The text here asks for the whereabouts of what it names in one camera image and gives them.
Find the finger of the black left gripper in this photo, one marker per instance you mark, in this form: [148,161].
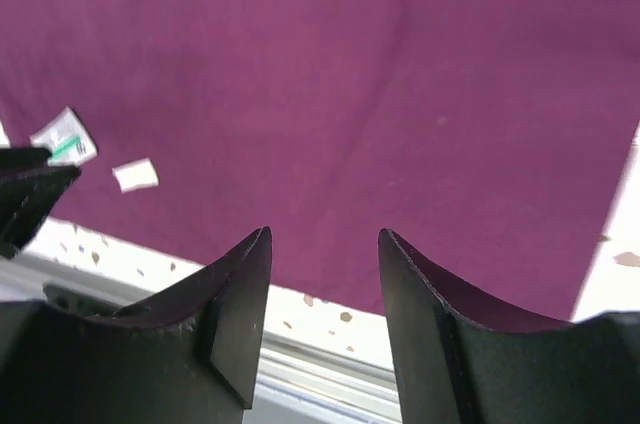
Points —
[30,188]

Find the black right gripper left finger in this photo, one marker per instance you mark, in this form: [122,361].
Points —
[186,354]

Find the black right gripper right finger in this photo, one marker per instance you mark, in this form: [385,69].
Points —
[461,355]

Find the white green suture packet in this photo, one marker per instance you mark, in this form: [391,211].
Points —
[67,140]

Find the small white bandage strip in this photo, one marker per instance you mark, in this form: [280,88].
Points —
[136,175]

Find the purple cloth mat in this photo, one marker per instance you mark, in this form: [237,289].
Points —
[490,134]

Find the aluminium rail frame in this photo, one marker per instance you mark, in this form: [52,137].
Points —
[320,362]

